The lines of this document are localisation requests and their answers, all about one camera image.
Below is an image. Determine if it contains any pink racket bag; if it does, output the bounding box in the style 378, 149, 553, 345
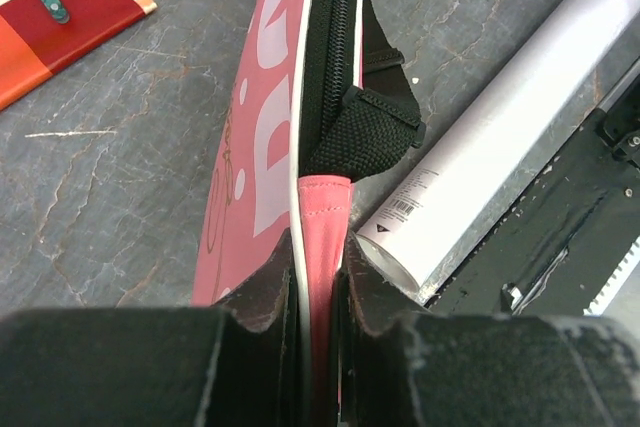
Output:
192, 0, 425, 426

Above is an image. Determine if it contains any white shuttlecock tube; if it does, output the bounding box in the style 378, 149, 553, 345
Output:
357, 0, 639, 303

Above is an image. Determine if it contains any colourful patchwork placemat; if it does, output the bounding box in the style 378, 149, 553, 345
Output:
1, 0, 157, 107

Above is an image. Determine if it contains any white slotted cable duct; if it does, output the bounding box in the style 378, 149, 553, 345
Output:
583, 239, 639, 316

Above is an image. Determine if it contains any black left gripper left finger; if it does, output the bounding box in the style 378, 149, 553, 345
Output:
1, 233, 303, 426

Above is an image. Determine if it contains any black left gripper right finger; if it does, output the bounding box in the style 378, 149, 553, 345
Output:
338, 235, 639, 426

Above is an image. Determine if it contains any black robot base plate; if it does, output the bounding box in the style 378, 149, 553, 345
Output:
427, 100, 639, 315

